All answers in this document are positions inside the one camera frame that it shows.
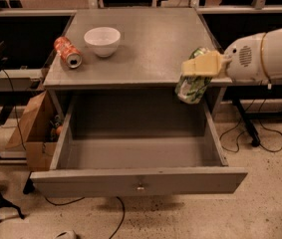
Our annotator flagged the cardboard box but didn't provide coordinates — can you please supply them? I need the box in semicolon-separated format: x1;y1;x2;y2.
6;92;57;171

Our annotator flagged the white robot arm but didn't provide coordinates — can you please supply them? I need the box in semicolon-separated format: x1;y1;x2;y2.
181;29;282;82

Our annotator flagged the black floor cable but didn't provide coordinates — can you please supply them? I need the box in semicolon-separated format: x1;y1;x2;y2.
44;196;127;239

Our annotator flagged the orange soda can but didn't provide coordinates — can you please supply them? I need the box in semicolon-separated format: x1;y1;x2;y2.
54;37;82;69

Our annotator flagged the white bowl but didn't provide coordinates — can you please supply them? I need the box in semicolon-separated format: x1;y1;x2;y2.
84;27;121;58

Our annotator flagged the green soda can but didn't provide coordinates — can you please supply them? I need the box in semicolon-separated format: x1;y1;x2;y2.
174;47;212;105

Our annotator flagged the black cable at right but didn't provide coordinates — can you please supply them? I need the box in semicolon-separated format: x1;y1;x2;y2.
219;80;282;153

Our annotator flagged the grey open top drawer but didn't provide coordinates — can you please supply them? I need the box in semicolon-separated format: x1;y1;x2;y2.
31;93;247;197

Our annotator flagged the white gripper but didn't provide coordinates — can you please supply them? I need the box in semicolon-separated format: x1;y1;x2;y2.
181;33;267;82

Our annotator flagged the grey cabinet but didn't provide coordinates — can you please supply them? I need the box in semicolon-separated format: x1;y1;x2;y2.
43;7;234;120

